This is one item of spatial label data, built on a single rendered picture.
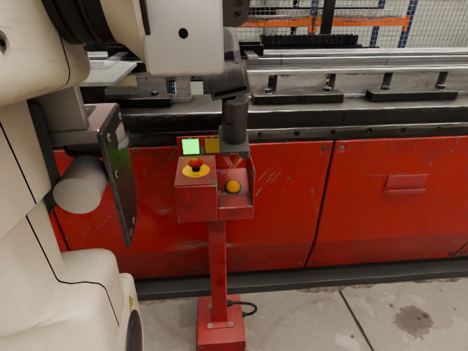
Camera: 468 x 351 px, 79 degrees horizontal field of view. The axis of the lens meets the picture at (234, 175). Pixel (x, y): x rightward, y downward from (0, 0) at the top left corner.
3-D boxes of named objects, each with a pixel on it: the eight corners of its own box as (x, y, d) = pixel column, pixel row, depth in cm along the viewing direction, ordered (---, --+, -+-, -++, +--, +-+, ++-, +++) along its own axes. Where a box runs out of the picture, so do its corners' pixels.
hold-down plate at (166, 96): (73, 109, 89) (70, 99, 87) (79, 104, 93) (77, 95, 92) (170, 107, 91) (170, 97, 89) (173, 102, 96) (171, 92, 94)
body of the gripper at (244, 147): (244, 130, 72) (246, 104, 67) (249, 157, 65) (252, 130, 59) (219, 131, 71) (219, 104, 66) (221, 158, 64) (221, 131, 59)
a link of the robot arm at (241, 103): (221, 99, 56) (251, 99, 57) (221, 83, 61) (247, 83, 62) (221, 129, 61) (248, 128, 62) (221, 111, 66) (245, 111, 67)
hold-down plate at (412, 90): (372, 102, 96) (374, 92, 94) (364, 97, 101) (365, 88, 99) (455, 99, 98) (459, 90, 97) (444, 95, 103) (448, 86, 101)
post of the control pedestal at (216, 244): (213, 323, 108) (205, 209, 80) (212, 310, 113) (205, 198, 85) (227, 322, 109) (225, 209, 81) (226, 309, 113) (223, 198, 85)
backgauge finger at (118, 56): (95, 65, 93) (90, 49, 91) (115, 53, 116) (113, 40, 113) (132, 65, 94) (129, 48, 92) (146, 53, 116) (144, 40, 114)
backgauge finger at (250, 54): (235, 63, 97) (235, 47, 94) (230, 52, 119) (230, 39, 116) (271, 63, 98) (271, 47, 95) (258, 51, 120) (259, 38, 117)
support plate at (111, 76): (35, 88, 66) (33, 83, 66) (78, 66, 89) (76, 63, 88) (114, 86, 68) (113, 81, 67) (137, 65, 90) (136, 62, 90)
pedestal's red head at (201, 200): (178, 223, 75) (170, 164, 66) (182, 190, 89) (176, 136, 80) (253, 219, 77) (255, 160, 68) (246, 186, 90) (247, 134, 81)
